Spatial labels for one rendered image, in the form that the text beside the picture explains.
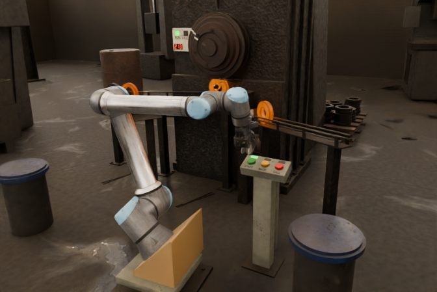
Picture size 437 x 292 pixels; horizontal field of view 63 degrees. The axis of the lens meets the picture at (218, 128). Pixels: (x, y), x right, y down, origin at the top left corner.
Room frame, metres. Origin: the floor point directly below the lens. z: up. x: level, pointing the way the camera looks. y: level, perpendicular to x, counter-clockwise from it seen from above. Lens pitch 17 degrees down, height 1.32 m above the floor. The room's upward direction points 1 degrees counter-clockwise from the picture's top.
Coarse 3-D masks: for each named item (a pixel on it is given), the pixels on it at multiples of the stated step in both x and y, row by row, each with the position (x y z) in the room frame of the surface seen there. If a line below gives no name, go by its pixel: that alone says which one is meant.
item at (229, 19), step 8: (208, 16) 2.63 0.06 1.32; (216, 16) 2.60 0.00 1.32; (224, 16) 2.57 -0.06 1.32; (232, 24) 2.54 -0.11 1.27; (192, 32) 2.70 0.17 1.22; (240, 32) 2.51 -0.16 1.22; (240, 40) 2.51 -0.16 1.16; (240, 48) 2.51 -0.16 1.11; (240, 56) 2.51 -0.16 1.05; (240, 64) 2.51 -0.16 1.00; (200, 72) 2.67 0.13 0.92; (232, 72) 2.54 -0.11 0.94
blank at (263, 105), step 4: (260, 104) 2.29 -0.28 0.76; (264, 104) 2.25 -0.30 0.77; (268, 104) 2.23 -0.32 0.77; (260, 108) 2.29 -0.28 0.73; (264, 108) 2.25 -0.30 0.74; (268, 108) 2.21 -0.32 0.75; (260, 112) 2.30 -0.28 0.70; (264, 112) 2.31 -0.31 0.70; (268, 112) 2.21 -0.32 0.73; (272, 112) 2.21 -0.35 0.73; (260, 116) 2.29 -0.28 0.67; (264, 116) 2.28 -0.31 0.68; (268, 116) 2.21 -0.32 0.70; (272, 116) 2.20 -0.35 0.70; (264, 120) 2.25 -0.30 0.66; (268, 120) 2.21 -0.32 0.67; (264, 124) 2.25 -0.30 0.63
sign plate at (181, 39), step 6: (174, 30) 2.94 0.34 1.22; (180, 30) 2.91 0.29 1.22; (186, 30) 2.88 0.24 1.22; (174, 36) 2.94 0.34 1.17; (180, 36) 2.91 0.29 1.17; (186, 36) 2.89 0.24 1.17; (174, 42) 2.94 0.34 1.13; (180, 42) 2.92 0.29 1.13; (186, 42) 2.89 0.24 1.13; (174, 48) 2.94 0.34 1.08; (186, 48) 2.89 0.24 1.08
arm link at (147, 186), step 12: (120, 120) 1.75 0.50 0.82; (132, 120) 1.79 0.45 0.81; (120, 132) 1.74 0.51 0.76; (132, 132) 1.76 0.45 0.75; (120, 144) 1.75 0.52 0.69; (132, 144) 1.73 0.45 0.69; (132, 156) 1.72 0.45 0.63; (144, 156) 1.75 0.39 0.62; (132, 168) 1.72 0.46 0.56; (144, 168) 1.72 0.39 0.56; (144, 180) 1.70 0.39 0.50; (156, 180) 1.76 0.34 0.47; (144, 192) 1.67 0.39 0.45; (156, 192) 1.69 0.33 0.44; (168, 192) 1.77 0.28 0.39; (156, 204) 1.64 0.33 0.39; (168, 204) 1.73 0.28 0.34
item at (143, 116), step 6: (132, 114) 2.73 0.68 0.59; (138, 114) 2.71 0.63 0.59; (144, 114) 2.69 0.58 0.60; (150, 114) 2.67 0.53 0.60; (156, 114) 2.65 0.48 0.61; (138, 120) 2.54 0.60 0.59; (150, 120) 2.61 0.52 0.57; (150, 126) 2.61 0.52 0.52; (150, 132) 2.61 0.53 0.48; (150, 138) 2.61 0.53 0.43; (150, 144) 2.61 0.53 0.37; (150, 150) 2.61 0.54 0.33; (150, 156) 2.61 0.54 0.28; (150, 162) 2.61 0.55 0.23; (156, 162) 2.65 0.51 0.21; (156, 168) 2.62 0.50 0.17; (156, 174) 2.61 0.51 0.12; (162, 180) 2.73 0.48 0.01
